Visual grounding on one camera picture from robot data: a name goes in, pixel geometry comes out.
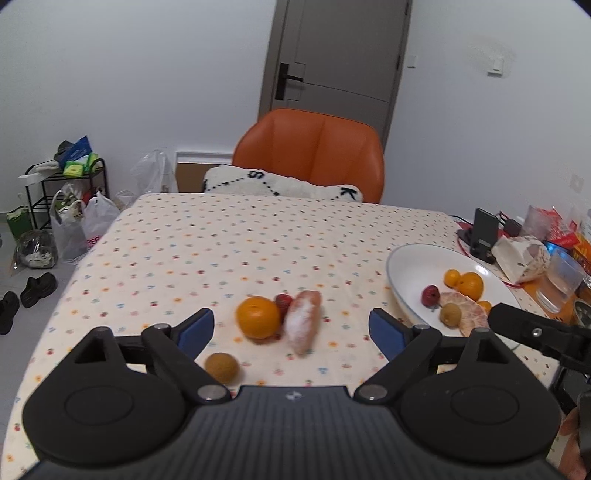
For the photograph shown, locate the brown kiwi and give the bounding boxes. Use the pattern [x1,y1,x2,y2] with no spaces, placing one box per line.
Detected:
[204,352,240,385]
[439,303,462,328]

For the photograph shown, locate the dark red plum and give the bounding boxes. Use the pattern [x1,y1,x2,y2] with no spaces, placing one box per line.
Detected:
[421,285,441,309]

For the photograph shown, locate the large orange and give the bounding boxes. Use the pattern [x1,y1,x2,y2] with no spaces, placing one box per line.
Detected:
[235,296,281,340]

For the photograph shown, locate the person's right hand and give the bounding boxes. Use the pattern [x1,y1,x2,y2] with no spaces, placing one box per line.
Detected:
[558,408,587,480]

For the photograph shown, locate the clear glass cup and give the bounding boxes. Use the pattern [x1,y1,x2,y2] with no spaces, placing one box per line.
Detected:
[536,250,586,314]

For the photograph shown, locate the white oval plate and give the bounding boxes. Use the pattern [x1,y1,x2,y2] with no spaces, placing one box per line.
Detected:
[386,244,520,337]

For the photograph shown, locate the small kumquat in plate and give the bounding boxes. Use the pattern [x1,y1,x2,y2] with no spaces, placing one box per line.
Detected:
[478,300,492,314]
[444,269,461,289]

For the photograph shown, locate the orange in plate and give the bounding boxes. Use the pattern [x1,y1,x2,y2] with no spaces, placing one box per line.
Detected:
[455,272,485,302]

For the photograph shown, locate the white floral tissue pack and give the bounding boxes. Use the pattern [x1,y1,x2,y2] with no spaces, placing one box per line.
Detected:
[492,236,551,284]

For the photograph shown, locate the red strawberry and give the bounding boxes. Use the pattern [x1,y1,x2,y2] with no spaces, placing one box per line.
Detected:
[274,293,293,320]

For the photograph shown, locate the red snack packets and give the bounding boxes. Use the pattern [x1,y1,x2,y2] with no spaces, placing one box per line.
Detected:
[521,206,590,274]

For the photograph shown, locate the black phone stand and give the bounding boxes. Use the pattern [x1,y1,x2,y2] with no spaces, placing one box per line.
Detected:
[467,208,499,264]

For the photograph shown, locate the white plastic bag red print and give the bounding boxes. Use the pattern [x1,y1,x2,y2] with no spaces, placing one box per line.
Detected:
[81,191,120,249]

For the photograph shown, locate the black shoe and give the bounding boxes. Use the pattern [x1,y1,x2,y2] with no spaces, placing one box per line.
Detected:
[0,291,20,335]
[20,272,58,308]

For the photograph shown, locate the white fluffy lettered cushion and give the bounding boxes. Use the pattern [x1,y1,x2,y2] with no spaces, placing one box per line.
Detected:
[204,165,363,203]

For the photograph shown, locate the white plastic bag with goods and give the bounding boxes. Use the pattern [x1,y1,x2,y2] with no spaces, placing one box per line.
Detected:
[49,183,88,263]

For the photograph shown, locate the clear bag with shoes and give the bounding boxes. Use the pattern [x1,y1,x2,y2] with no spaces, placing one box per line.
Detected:
[14,230,58,269]

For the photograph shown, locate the orange leather chair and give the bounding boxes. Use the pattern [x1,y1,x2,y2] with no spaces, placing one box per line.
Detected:
[231,109,385,204]

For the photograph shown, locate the green box on floor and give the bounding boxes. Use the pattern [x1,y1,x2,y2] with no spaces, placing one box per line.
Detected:
[6,206,33,241]

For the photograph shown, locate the black metal shelf rack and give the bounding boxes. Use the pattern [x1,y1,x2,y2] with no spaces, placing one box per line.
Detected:
[19,158,109,229]

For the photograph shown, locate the blue package on shelf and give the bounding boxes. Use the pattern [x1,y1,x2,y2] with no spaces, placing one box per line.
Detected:
[54,136,93,169]

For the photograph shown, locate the grey door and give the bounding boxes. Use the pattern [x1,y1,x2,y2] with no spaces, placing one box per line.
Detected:
[259,0,413,142]

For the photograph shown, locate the translucent plastic bag by wall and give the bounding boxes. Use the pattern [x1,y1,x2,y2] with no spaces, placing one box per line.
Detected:
[131,149,178,196]

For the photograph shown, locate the black door handle lock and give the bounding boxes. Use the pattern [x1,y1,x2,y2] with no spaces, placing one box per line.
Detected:
[274,62,304,101]

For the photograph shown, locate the white wall switch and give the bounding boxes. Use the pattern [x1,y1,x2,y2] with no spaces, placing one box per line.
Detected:
[487,56,505,78]

